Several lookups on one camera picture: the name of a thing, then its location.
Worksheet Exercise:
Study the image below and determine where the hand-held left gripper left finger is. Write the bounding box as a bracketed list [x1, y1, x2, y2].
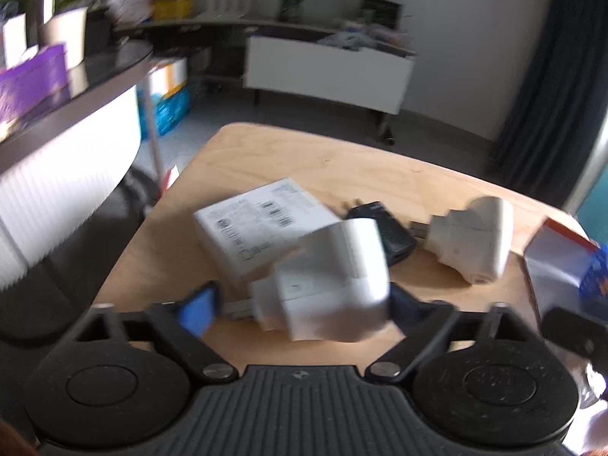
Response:
[78, 281, 239, 383]

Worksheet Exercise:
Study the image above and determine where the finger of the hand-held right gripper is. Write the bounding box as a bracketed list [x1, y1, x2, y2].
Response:
[541, 308, 608, 360]

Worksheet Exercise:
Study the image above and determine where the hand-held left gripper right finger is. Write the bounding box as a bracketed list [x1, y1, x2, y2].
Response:
[366, 285, 529, 383]

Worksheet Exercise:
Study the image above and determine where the blue box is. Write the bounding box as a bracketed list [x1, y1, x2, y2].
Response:
[578, 244, 608, 306]

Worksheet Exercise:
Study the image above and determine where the orange-edged cardboard box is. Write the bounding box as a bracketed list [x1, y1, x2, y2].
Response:
[522, 217, 608, 328]

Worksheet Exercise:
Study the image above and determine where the white plug-in device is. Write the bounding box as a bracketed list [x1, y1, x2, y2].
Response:
[223, 218, 393, 343]
[411, 196, 515, 286]

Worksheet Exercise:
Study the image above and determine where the black power adapter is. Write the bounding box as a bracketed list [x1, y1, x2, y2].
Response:
[344, 201, 419, 267]

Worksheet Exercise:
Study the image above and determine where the white barcode box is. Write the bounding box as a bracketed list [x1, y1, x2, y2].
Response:
[192, 178, 343, 290]

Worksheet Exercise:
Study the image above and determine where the counter with white ribbed front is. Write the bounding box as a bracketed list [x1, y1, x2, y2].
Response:
[0, 40, 155, 290]

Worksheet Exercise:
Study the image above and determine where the blue plastic bag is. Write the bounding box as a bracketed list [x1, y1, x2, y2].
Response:
[138, 88, 191, 136]

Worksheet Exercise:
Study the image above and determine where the cardboard box with white foam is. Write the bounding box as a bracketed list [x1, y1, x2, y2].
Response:
[147, 57, 188, 98]

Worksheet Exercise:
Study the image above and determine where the dark curtain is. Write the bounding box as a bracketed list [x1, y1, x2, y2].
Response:
[489, 0, 608, 206]

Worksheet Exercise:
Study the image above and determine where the white low cabinet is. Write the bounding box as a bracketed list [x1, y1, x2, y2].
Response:
[114, 14, 419, 142]

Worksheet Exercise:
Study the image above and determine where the purple box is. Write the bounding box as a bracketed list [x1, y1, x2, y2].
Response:
[0, 44, 70, 124]

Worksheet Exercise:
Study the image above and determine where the green printed box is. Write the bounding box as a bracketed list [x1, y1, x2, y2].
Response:
[358, 0, 402, 29]

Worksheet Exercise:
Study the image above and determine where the yellow box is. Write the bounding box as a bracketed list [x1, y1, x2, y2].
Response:
[152, 0, 195, 22]

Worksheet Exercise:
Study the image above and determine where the white router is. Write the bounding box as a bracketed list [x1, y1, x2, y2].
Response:
[204, 0, 252, 19]

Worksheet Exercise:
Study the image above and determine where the white plant pot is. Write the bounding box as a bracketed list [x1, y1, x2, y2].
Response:
[40, 7, 91, 70]

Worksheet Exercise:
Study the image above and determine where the white plastic bag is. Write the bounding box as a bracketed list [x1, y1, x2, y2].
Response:
[107, 0, 155, 27]

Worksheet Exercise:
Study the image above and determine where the steel tumbler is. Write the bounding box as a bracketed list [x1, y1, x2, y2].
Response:
[26, 0, 58, 49]

